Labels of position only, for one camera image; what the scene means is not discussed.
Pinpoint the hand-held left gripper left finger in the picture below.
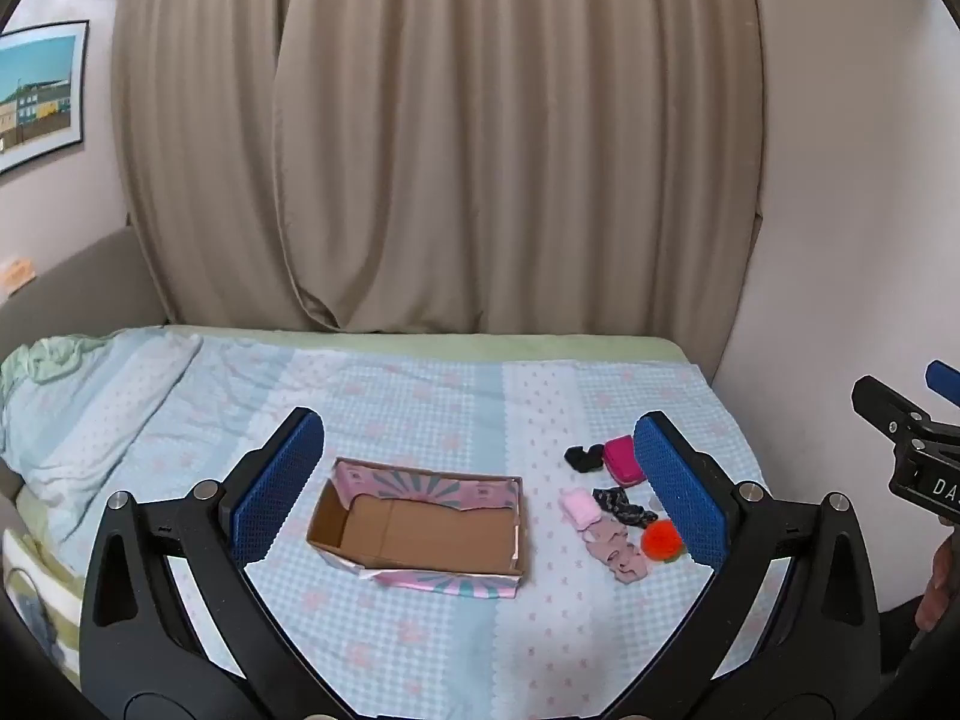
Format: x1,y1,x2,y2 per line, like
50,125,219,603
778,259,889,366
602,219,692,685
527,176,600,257
79,406,353,720

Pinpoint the beige curtain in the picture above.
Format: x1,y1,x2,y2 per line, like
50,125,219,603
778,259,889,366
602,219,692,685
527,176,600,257
274,0,767,336
112,0,305,331

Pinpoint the crumpled light green cloth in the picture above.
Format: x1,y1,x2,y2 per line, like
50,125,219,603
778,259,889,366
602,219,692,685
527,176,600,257
0,334,113,400

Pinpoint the light pink sock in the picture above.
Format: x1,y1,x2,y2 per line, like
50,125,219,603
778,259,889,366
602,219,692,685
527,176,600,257
561,489,602,533

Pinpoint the person's right hand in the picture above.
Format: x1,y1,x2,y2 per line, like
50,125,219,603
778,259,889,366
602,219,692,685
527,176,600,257
915,535,960,632

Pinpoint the beige upholstered headboard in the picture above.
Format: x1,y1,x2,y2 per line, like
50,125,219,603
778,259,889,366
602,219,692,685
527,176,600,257
0,227,170,361

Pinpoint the pink patterned cardboard box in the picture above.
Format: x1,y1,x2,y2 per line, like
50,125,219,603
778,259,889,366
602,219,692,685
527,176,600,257
306,456,532,601

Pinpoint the blue checked blanket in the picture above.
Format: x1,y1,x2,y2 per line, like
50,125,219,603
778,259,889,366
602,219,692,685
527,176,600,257
0,328,775,720

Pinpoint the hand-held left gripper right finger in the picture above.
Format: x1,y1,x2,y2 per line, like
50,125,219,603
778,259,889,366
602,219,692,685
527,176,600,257
634,411,882,720

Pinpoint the magenta pouch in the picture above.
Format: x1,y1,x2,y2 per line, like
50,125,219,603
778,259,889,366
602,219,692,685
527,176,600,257
604,435,646,486

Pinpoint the green striped cushion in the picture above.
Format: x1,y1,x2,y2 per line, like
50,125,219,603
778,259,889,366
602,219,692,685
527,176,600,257
0,529,83,691

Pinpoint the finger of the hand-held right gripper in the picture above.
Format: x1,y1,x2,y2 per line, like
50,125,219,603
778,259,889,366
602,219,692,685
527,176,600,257
851,375,938,437
925,359,960,410

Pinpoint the orange pom-pom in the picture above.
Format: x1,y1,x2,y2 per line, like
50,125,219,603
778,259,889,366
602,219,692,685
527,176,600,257
641,521,687,563

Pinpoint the mauve frilly sock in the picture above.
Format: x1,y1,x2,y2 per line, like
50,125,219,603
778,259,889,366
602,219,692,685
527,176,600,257
585,519,650,584

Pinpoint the light green bed sheet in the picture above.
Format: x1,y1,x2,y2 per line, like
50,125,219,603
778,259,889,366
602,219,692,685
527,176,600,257
161,325,702,370

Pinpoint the framed wall poster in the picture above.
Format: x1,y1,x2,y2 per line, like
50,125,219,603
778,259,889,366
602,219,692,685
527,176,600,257
0,19,91,176

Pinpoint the black patterned scrunchie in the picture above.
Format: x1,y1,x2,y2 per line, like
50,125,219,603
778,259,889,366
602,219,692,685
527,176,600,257
592,486,659,530

